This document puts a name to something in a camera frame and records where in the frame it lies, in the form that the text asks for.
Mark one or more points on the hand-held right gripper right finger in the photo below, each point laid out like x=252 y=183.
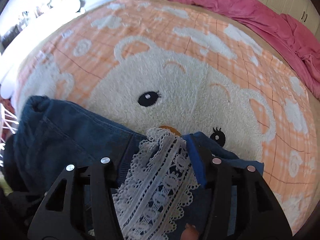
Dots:
x=196 y=155

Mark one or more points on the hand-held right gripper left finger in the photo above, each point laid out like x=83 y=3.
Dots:
x=105 y=177

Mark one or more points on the blue denim pants lace trim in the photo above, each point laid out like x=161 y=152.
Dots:
x=62 y=135

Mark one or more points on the person's right hand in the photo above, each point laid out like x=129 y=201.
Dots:
x=190 y=232

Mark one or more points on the orange bear printed blanket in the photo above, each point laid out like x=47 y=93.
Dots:
x=175 y=80

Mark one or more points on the dark cloth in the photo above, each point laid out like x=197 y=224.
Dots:
x=10 y=177

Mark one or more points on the pink duvet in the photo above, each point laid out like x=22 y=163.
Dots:
x=250 y=7

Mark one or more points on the white dresser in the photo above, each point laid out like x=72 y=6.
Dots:
x=37 y=7

